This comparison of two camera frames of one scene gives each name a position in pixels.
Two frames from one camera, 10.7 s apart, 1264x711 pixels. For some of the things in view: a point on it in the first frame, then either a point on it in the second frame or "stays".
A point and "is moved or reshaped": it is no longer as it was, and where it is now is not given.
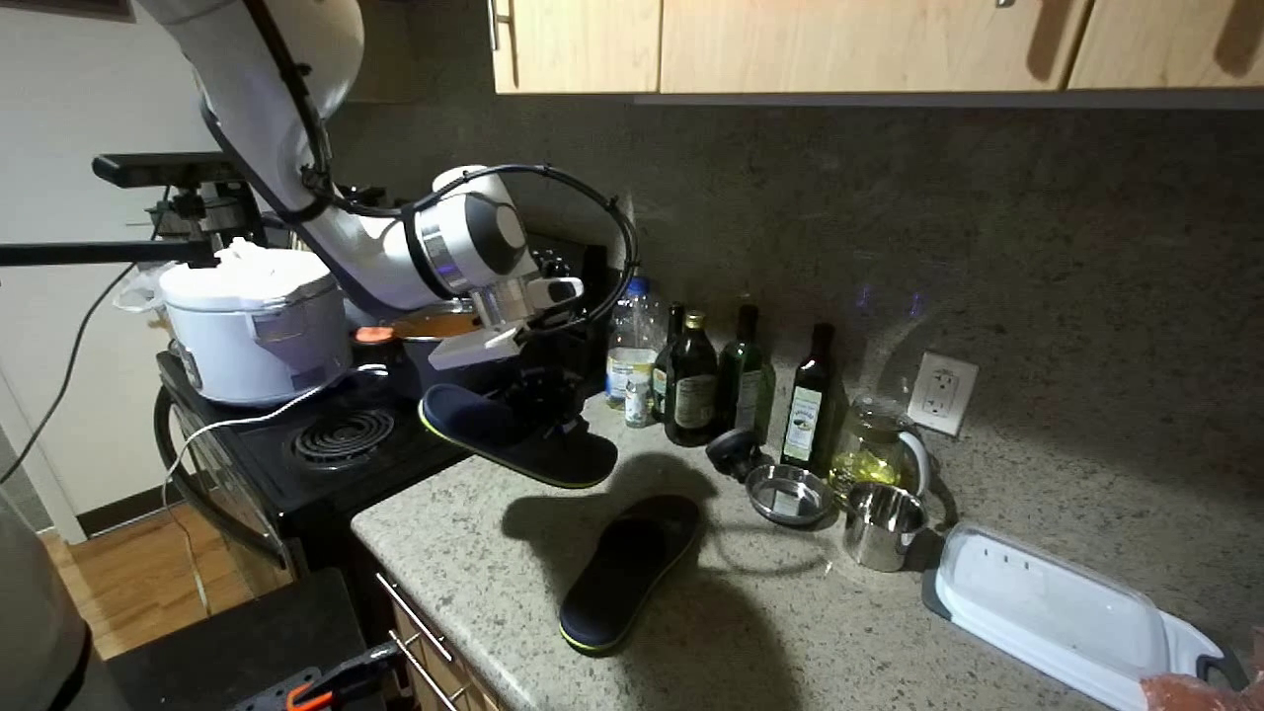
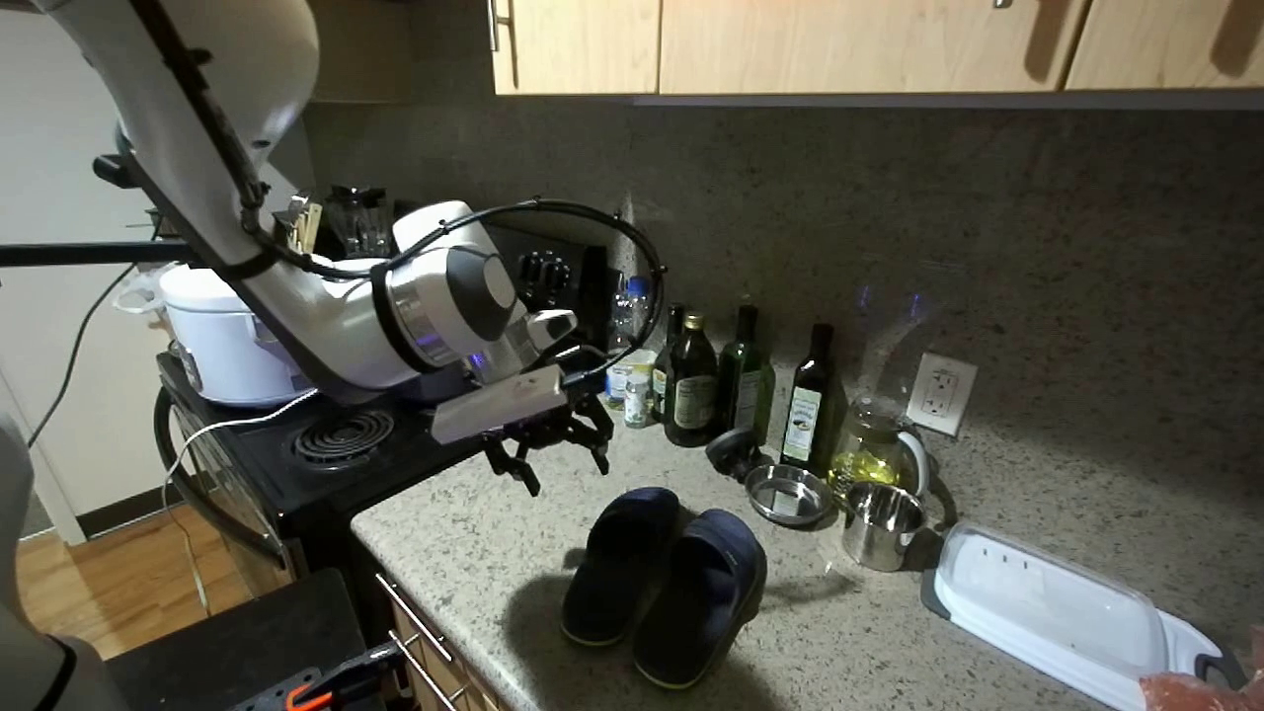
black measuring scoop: (741, 455) stays
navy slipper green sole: (474, 429) is moved or reshaped
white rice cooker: (255, 325) stays
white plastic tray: (1071, 622) stays
